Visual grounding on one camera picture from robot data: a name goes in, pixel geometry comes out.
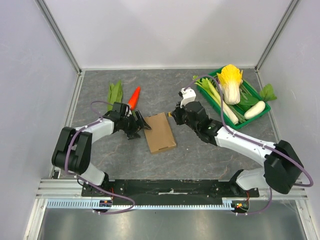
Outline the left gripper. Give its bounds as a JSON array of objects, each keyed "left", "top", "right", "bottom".
[{"left": 120, "top": 110, "right": 151, "bottom": 140}]

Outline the brown cardboard express box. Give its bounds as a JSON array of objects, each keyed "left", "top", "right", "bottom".
[{"left": 144, "top": 112, "right": 177, "bottom": 154}]

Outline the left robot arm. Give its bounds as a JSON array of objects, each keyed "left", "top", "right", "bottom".
[{"left": 51, "top": 102, "right": 152, "bottom": 197}]

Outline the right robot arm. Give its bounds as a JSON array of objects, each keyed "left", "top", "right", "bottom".
[{"left": 168, "top": 101, "right": 303, "bottom": 197}]

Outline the orange carrot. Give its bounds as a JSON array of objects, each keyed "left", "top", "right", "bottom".
[{"left": 127, "top": 86, "right": 141, "bottom": 111}]

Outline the green leafy lettuce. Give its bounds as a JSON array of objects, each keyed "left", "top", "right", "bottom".
[{"left": 107, "top": 80, "right": 123, "bottom": 111}]

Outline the green celery stalk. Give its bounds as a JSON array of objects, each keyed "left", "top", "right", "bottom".
[{"left": 192, "top": 75, "right": 239, "bottom": 125}]

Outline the green plastic tray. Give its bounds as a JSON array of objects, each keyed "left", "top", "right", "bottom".
[{"left": 195, "top": 69, "right": 276, "bottom": 130}]

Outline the yellow napa cabbage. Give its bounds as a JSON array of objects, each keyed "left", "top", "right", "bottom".
[{"left": 217, "top": 64, "right": 243, "bottom": 105}]

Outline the green bok choy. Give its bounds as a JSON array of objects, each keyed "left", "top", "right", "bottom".
[{"left": 237, "top": 95, "right": 259, "bottom": 112}]

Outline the white radish with leaves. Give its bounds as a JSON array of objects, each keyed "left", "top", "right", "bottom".
[{"left": 244, "top": 83, "right": 277, "bottom": 120}]

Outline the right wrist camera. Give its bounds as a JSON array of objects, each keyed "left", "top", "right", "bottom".
[{"left": 178, "top": 87, "right": 196, "bottom": 108}]

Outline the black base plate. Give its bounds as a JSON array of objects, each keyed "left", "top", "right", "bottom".
[{"left": 81, "top": 178, "right": 260, "bottom": 199}]

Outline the grey slotted cable duct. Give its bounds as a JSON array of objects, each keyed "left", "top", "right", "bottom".
[{"left": 46, "top": 198, "right": 249, "bottom": 209}]

